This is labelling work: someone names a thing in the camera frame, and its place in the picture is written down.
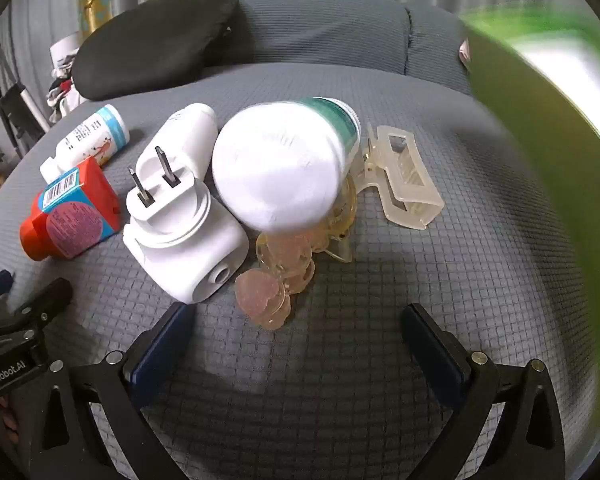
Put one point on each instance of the black pillow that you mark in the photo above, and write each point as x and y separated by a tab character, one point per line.
155	45

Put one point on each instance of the person's left hand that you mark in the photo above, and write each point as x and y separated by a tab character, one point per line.
9	422

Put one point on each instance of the red bottle with blue label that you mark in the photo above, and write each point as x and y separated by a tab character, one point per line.
70	220

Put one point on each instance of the green box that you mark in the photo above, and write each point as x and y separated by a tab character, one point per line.
545	160

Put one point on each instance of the beige hair claw clip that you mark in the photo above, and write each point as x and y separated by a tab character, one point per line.
420	207

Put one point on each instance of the white bottle with blue label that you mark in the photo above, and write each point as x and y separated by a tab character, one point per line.
87	135

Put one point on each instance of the white plug adapter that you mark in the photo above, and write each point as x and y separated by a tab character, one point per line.
180	245

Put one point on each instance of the pile of clothes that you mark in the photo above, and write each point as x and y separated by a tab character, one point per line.
60	85

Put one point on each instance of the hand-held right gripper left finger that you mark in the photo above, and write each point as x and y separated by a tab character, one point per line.
165	342

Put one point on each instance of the plain white bottle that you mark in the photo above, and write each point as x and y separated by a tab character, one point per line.
192	127

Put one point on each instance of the pink flower hair clip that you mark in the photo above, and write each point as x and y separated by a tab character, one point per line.
275	260

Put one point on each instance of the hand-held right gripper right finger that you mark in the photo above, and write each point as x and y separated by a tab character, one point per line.
430	355

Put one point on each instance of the white bottle with green label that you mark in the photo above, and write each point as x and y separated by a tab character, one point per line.
275	165

